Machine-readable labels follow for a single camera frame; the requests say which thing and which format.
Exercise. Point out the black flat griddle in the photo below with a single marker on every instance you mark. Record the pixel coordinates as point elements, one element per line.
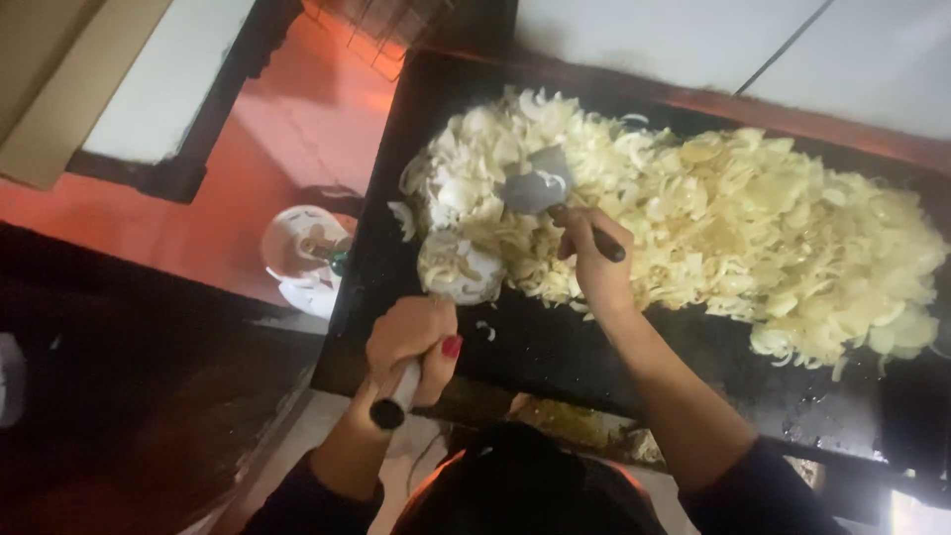
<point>565,349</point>

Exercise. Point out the white object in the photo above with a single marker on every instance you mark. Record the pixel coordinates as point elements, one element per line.
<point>9,379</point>

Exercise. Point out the heap of sliced onions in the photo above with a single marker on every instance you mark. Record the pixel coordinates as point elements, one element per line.
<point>728,223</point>

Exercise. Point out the white gas cylinder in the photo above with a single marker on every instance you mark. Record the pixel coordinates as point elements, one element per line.
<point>301,252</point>

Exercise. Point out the loose onion slice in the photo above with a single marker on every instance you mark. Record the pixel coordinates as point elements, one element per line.
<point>405,219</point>

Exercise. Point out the person's dark long-sleeved top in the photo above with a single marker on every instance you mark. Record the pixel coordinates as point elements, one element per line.
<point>758,501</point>

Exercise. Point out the person's right hand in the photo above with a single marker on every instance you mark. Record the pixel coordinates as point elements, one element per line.
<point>598,271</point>

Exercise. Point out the person's left hand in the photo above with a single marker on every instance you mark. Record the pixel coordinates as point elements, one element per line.
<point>405,334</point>

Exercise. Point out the brown cardboard box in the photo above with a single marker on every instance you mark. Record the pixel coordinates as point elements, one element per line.
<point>52,82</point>

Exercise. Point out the greasy metal drip trough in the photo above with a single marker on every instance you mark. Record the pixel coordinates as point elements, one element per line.
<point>594,431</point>

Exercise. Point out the person's right fingers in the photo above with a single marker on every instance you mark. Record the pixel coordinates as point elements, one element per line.
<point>591,227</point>

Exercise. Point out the small loose onion piece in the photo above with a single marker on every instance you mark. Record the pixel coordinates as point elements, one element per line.
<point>487,329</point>

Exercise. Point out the black-framed white panel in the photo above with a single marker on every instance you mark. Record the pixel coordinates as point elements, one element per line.
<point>167,82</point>

